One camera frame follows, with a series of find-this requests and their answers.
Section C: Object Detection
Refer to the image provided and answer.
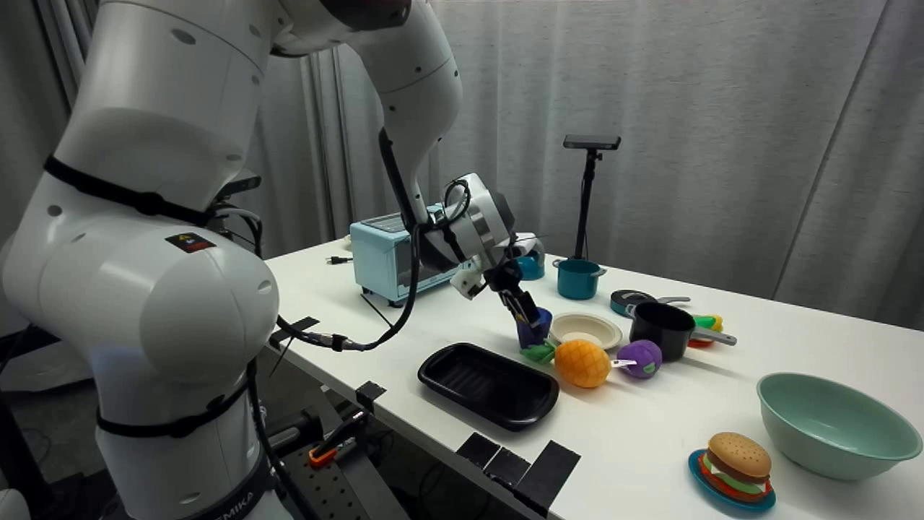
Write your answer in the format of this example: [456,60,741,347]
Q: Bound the purple plush eggplant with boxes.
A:
[615,337,661,382]

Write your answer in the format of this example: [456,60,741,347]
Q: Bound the teal pot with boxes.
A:
[555,258,607,301]

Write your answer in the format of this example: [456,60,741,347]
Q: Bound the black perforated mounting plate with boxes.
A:
[272,428,409,520]

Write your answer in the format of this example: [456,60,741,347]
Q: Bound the blue cup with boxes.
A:
[517,308,550,347]

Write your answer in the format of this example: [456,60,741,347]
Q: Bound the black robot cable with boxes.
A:
[269,126,428,356]

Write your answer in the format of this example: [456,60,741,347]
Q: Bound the black camera tripod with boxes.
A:
[562,135,621,261]

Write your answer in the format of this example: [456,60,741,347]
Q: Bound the black saucepan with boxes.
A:
[628,303,736,360]

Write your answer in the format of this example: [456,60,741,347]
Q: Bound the mint green bowl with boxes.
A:
[755,372,924,483]

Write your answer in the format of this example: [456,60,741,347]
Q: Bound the black tape strips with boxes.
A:
[456,433,579,514]

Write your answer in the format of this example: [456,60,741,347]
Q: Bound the black rectangular tray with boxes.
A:
[419,343,559,430]

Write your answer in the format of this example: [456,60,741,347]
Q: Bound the orange plush pineapple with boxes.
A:
[523,337,611,389]

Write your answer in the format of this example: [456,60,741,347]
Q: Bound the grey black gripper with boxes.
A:
[451,219,540,323]

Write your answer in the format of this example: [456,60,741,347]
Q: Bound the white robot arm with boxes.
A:
[2,0,537,520]

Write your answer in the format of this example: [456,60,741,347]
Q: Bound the red green toy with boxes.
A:
[686,316,723,350]

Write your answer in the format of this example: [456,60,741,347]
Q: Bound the light blue toaster oven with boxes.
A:
[347,212,465,308]

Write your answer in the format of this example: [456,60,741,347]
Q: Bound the toy burger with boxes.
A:
[695,430,770,503]

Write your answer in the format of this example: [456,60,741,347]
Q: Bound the blue small plate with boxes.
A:
[686,447,777,516]

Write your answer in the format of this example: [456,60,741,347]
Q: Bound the beige plate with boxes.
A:
[550,313,622,350]

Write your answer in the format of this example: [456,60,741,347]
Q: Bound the left orange clamp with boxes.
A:
[306,411,365,469]

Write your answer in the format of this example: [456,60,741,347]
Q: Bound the black pot lid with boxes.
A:
[609,288,653,319]

